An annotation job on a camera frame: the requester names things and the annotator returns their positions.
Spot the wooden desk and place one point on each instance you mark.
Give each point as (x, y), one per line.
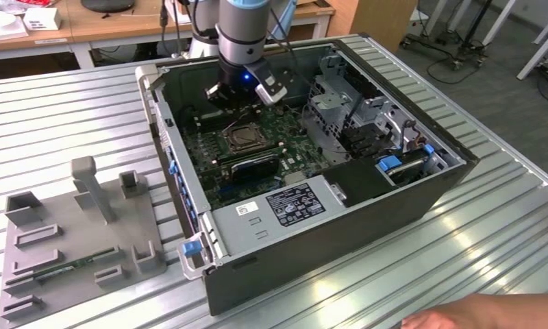
(119, 24)

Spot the blue disk carrier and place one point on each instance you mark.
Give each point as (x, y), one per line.
(388, 164)

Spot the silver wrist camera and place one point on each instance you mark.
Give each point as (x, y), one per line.
(269, 89)

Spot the CPU socket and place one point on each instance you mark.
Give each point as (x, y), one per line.
(248, 149)

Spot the wooden cabinet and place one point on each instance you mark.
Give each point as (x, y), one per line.
(379, 20)

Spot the blue case latch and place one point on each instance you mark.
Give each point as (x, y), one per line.
(191, 249)

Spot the blue plastic clip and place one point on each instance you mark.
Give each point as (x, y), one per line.
(428, 149)

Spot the silver chipset heatsink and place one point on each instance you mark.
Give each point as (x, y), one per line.
(295, 178)

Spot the grey metal drive cage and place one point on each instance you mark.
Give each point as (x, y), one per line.
(331, 99)

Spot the grey power supply unit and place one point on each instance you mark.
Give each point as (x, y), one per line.
(256, 233)

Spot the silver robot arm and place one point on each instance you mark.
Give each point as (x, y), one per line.
(239, 37)

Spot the white cardboard box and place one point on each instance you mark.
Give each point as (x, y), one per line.
(43, 18)

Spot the black wheeled stand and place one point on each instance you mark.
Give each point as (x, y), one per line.
(474, 31)

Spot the white table frame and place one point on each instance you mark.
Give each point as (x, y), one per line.
(539, 56)

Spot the green RAM stick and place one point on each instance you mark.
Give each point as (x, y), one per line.
(64, 269)

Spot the dark grey oval object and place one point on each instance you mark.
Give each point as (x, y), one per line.
(107, 5)

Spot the silver square CPU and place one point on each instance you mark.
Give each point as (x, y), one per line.
(245, 137)

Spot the black fan expansion card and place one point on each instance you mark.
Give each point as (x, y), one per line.
(256, 168)

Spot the grey parts rack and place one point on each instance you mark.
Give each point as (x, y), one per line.
(87, 233)

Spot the black PC case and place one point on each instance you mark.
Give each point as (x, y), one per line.
(324, 267)

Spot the person's bare forearm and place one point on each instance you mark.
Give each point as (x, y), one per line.
(520, 312)

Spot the red white plastic bag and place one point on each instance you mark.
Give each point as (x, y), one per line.
(36, 2)

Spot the green motherboard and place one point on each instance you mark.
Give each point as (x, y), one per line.
(296, 144)

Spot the white foam tray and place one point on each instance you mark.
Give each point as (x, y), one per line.
(1, 29)

